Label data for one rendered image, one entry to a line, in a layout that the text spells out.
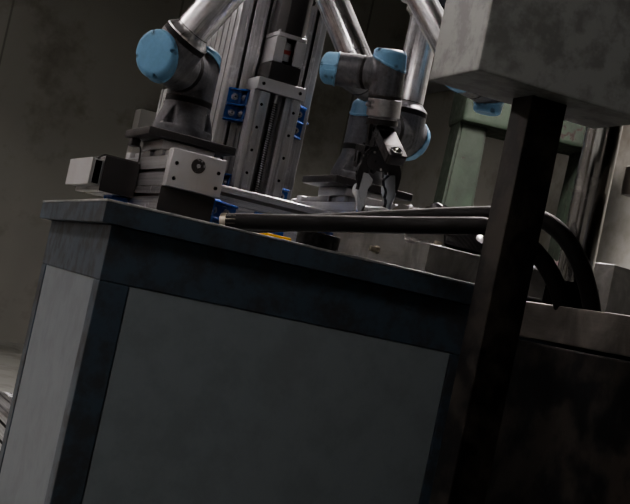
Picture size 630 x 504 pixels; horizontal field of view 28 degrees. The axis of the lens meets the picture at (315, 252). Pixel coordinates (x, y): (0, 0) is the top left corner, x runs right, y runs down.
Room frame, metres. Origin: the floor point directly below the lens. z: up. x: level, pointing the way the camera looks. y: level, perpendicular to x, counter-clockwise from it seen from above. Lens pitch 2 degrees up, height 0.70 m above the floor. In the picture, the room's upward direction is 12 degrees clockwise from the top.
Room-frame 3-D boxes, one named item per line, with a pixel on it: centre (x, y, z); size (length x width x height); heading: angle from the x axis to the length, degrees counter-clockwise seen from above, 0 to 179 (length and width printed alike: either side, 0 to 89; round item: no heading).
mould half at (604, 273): (2.79, -0.55, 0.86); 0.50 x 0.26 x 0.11; 38
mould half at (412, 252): (2.58, -0.24, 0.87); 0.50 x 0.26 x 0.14; 20
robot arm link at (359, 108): (3.29, -0.08, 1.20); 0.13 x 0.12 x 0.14; 139
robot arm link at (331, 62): (2.80, 0.01, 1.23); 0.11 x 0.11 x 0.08; 66
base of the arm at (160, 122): (3.09, 0.38, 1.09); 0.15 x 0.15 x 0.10
